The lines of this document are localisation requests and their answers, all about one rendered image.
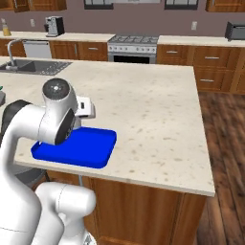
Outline silver stove with oven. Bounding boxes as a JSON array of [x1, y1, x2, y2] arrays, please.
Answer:
[[107, 33, 160, 65]]

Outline blue tray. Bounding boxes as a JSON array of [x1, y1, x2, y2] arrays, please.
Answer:
[[31, 126, 118, 169]]

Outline grey sink basin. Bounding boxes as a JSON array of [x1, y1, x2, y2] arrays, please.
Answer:
[[0, 58, 73, 77]]

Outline wooden wall cupboards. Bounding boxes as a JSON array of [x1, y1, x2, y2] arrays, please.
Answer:
[[205, 0, 245, 13], [0, 0, 68, 13]]

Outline silver coffee machine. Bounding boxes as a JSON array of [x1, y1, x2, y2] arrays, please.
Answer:
[[44, 15, 66, 38]]

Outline grey round stool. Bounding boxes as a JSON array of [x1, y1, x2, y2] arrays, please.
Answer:
[[13, 167, 48, 189]]

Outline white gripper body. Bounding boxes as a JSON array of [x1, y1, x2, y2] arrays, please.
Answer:
[[76, 108, 97, 121]]

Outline wooden base cupboards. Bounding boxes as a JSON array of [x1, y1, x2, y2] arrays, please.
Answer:
[[0, 38, 27, 58], [49, 40, 109, 62], [155, 43, 245, 96]]

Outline silver sink tap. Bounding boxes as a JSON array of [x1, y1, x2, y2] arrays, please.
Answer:
[[5, 38, 25, 72]]

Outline dark framed window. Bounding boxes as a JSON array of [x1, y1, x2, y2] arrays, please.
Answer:
[[164, 0, 200, 11], [83, 0, 115, 11]]

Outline dark grey toaster oven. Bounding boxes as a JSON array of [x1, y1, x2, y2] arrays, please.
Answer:
[[224, 21, 245, 42]]

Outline silver range hood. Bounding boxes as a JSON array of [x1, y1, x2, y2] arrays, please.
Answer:
[[111, 0, 163, 5]]

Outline white dishwasher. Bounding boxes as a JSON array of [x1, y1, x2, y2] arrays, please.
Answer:
[[22, 39, 53, 60]]

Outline yellow bottle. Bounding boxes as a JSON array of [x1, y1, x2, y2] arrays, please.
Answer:
[[1, 17, 12, 37]]

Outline wooden island cabinet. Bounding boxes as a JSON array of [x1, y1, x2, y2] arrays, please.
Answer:
[[45, 169, 209, 245]]

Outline grey object with green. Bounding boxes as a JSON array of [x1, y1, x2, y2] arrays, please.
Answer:
[[0, 83, 7, 106]]

